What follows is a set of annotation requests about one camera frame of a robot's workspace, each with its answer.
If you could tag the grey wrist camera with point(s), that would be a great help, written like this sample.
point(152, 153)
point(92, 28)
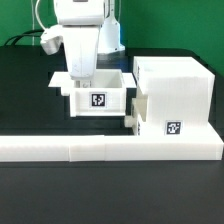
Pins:
point(51, 39)

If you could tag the white drawer box with tag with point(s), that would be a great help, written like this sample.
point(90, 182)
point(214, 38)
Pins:
point(137, 120)

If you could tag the white base tag plate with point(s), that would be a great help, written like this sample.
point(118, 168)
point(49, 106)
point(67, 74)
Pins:
point(56, 80)

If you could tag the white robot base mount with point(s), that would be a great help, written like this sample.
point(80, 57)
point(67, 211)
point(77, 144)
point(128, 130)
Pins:
point(109, 39)

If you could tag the white L-shaped obstacle wall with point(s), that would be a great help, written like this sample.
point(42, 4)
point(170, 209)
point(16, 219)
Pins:
point(108, 148)

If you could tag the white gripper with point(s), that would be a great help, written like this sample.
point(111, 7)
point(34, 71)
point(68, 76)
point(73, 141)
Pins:
point(81, 21)

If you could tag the white drawer cabinet frame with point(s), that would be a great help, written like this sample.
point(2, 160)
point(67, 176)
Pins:
point(179, 91)

